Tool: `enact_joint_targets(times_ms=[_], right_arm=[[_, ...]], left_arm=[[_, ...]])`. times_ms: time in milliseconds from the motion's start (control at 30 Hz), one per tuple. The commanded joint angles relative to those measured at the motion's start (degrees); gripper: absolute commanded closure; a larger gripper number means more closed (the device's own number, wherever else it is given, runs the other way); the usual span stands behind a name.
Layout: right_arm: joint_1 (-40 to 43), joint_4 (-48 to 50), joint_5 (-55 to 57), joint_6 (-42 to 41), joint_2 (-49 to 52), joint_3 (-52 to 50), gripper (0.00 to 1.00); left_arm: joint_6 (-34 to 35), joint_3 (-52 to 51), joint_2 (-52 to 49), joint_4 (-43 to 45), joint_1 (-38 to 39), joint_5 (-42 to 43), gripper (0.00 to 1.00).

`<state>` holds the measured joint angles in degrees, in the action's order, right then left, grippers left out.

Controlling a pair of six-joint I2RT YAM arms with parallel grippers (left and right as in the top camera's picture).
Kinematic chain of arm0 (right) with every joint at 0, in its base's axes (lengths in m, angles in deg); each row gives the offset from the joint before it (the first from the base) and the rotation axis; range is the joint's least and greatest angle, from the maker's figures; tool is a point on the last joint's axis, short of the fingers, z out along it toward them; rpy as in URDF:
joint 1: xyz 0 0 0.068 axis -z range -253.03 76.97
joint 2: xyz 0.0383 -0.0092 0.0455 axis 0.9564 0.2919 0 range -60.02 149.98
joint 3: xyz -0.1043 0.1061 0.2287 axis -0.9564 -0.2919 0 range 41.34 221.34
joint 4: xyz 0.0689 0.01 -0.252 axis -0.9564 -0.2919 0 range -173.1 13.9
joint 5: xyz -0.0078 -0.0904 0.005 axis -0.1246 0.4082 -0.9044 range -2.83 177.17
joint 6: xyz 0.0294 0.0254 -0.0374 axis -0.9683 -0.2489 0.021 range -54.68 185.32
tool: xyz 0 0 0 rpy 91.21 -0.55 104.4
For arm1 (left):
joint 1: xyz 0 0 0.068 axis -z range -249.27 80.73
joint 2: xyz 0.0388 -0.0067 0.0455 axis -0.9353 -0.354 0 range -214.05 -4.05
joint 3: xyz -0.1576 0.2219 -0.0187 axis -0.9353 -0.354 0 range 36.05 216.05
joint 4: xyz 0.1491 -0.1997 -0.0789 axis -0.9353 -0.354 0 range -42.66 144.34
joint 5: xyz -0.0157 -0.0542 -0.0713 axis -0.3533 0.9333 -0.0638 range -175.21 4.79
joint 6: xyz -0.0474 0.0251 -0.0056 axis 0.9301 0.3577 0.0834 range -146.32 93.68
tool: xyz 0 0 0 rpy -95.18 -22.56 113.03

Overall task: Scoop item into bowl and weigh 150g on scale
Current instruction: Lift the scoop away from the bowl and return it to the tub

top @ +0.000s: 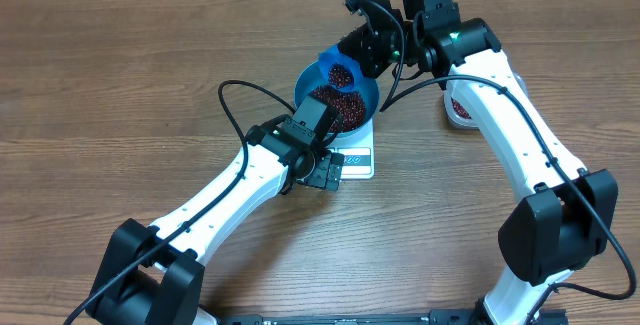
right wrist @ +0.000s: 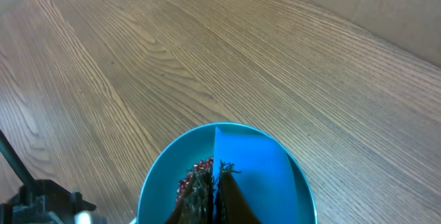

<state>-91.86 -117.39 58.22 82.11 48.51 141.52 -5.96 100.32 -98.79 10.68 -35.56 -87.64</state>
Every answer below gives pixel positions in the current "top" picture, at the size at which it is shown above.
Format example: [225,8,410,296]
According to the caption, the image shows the teal bowl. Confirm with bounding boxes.
[294,61,380,126]

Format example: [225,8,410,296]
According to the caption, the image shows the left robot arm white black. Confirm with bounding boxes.
[81,95,344,325]

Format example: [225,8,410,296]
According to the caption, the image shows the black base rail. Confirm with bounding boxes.
[214,307,569,325]

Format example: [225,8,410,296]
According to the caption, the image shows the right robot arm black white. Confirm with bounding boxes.
[338,0,618,324]

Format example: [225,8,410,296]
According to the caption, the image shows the red beans in bowl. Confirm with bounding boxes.
[311,85,367,132]

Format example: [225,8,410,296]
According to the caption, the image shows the blue plastic measuring scoop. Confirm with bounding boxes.
[318,45,364,92]

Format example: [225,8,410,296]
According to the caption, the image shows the red beans in scoop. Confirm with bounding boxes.
[328,63,354,89]

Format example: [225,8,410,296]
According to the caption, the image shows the clear plastic container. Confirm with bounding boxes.
[436,73,528,130]

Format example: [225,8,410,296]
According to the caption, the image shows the white digital kitchen scale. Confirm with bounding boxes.
[329,119,375,180]

